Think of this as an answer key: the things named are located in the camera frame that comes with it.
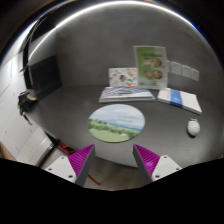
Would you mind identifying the red tool on floor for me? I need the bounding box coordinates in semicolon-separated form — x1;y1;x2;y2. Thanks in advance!
58;142;75;155

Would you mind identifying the white illustrated card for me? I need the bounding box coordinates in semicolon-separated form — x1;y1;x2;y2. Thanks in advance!
108;68;138;87

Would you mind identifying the white blue-banded box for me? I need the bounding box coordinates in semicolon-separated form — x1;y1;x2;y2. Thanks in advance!
157;88;202;115

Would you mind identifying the black object with tape roll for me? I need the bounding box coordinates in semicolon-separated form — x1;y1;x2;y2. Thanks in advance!
18;89;38;124

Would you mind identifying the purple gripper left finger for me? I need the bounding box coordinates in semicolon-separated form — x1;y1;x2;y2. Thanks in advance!
45;143;96;187

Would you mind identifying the striped book lying flat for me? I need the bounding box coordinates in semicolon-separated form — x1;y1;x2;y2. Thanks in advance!
99;87;155;103

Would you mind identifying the white computer mouse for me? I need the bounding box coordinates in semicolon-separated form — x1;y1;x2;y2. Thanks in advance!
187;119;200;137

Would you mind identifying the white wall sockets strip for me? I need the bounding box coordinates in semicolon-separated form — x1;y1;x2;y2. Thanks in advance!
167;61;200;81

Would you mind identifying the green food poster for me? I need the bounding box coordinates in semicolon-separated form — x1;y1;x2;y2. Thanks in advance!
134;45;168;90

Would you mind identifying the black monitor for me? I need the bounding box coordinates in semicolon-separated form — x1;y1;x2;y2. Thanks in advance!
30;56;62;101

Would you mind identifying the round landscape mouse pad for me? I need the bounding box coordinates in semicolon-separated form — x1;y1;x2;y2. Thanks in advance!
88;104;145;143

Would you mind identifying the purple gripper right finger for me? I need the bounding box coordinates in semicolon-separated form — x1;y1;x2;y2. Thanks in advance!
132;143;183;184

